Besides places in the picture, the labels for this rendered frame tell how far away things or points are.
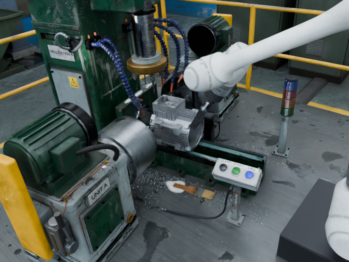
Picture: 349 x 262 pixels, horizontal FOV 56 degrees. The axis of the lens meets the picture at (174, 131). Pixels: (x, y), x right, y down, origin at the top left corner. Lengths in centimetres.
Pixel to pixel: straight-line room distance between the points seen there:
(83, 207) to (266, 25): 398
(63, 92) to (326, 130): 144
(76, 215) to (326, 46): 387
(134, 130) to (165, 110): 23
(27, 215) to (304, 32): 96
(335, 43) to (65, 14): 352
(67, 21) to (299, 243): 121
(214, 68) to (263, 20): 369
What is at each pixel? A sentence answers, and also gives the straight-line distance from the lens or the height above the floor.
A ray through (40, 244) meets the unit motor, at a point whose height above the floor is 103.
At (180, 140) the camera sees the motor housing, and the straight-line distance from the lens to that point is 148.
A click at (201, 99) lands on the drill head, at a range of 171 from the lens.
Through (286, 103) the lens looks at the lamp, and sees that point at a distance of 163.
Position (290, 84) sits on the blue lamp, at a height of 119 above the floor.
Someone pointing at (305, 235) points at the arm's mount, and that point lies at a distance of 126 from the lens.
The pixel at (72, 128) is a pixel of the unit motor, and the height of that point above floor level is 132.
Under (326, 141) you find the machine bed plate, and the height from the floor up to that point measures 80.
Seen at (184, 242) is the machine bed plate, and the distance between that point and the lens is 134.
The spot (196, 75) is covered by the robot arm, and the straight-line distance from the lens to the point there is 105.
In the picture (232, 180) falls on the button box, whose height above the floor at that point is 104.
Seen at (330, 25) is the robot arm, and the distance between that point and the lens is 104.
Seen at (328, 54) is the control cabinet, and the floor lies 36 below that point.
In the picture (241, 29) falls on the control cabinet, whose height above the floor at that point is 50.
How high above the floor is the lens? 185
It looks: 33 degrees down
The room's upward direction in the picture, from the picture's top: 4 degrees counter-clockwise
